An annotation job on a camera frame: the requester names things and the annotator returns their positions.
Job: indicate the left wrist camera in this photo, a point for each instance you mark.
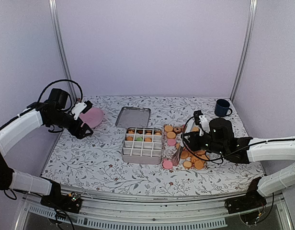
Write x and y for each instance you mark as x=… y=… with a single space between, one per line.
x=80 y=107

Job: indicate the metal tongs white handle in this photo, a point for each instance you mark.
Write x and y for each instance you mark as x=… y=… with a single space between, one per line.
x=177 y=155

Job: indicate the front aluminium rail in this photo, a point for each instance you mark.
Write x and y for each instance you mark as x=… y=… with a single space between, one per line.
x=111 y=211

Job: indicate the metal tin lid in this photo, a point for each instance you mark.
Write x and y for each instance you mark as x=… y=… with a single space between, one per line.
x=133 y=117

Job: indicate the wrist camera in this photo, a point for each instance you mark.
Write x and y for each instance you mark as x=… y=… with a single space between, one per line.
x=201 y=121
x=80 y=107

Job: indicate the pink round cookie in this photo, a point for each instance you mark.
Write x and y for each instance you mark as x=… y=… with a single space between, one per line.
x=167 y=164

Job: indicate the dark blue mug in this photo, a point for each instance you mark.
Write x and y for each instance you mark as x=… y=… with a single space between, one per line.
x=222 y=108

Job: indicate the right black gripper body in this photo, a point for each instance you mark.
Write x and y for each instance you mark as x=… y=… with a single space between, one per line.
x=196 y=146

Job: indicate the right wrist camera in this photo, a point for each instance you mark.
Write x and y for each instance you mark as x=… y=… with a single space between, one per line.
x=201 y=121

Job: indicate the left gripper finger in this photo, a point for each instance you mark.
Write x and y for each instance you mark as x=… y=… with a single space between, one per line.
x=85 y=127
x=83 y=135

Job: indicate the chocolate donut cookie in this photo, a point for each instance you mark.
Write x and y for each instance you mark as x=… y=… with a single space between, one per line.
x=177 y=130

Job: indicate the floral tablecloth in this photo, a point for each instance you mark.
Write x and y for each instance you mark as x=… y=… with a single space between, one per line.
x=95 y=162

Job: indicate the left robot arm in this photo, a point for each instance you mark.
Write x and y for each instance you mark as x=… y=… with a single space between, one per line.
x=50 y=113

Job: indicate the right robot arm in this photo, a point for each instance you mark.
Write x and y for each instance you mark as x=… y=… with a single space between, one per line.
x=217 y=137

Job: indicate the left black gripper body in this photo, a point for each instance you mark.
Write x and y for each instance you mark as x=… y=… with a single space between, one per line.
x=73 y=129

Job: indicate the floral cookie tray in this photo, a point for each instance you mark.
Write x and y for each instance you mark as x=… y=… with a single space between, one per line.
x=171 y=142

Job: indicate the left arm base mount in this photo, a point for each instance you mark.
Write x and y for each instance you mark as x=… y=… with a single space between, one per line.
x=67 y=203

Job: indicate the metal divided cookie tin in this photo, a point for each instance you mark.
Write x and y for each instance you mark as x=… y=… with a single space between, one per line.
x=148 y=151

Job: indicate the pink plate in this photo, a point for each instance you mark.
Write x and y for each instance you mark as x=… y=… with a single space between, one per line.
x=93 y=117

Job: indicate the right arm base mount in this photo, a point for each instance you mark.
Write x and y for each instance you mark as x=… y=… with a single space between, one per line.
x=249 y=201

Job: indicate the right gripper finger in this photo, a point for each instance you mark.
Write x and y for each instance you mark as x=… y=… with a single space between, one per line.
x=188 y=137
x=188 y=148

